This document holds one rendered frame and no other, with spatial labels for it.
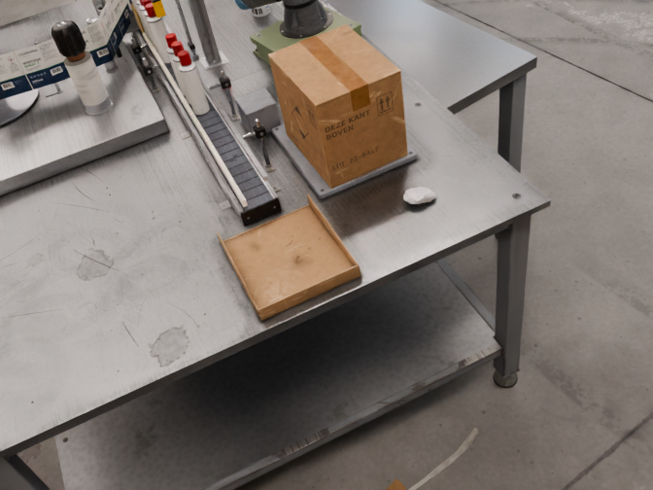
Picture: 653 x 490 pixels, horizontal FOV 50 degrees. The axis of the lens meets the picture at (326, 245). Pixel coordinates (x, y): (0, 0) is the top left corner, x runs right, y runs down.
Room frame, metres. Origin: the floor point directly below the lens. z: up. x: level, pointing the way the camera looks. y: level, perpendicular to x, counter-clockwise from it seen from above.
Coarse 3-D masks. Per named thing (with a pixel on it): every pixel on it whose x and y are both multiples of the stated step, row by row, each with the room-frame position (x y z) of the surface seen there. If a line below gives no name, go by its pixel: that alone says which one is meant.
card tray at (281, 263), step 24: (288, 216) 1.38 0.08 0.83; (312, 216) 1.36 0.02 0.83; (240, 240) 1.32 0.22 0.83; (264, 240) 1.30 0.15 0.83; (288, 240) 1.29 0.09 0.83; (312, 240) 1.27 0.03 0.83; (336, 240) 1.24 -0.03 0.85; (240, 264) 1.24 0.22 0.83; (264, 264) 1.22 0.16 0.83; (288, 264) 1.20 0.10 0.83; (312, 264) 1.19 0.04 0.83; (336, 264) 1.17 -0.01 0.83; (264, 288) 1.14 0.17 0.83; (288, 288) 1.13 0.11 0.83; (312, 288) 1.08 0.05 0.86; (264, 312) 1.05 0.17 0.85
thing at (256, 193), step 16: (176, 80) 2.10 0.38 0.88; (208, 128) 1.78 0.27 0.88; (224, 128) 1.76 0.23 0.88; (224, 144) 1.69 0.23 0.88; (224, 160) 1.61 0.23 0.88; (240, 160) 1.59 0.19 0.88; (224, 176) 1.54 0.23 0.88; (240, 176) 1.53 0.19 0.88; (256, 176) 1.51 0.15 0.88; (256, 192) 1.44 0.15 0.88
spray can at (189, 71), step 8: (184, 56) 1.87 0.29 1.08; (184, 64) 1.87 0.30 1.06; (192, 64) 1.88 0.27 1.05; (184, 72) 1.86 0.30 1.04; (192, 72) 1.86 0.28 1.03; (184, 80) 1.87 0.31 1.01; (192, 80) 1.86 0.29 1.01; (200, 80) 1.88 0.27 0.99; (192, 88) 1.86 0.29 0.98; (200, 88) 1.87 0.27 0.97; (192, 96) 1.86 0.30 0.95; (200, 96) 1.86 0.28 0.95; (192, 104) 1.86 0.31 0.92; (200, 104) 1.86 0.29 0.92; (208, 104) 1.88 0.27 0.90; (200, 112) 1.86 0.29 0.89; (208, 112) 1.87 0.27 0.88
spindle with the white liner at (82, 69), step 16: (64, 32) 1.99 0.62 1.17; (80, 32) 2.04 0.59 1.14; (64, 48) 1.99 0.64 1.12; (80, 48) 2.01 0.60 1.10; (80, 64) 1.99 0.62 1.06; (80, 80) 1.99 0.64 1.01; (96, 80) 2.01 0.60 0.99; (80, 96) 2.01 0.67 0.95; (96, 96) 1.99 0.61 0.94; (96, 112) 1.99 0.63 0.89
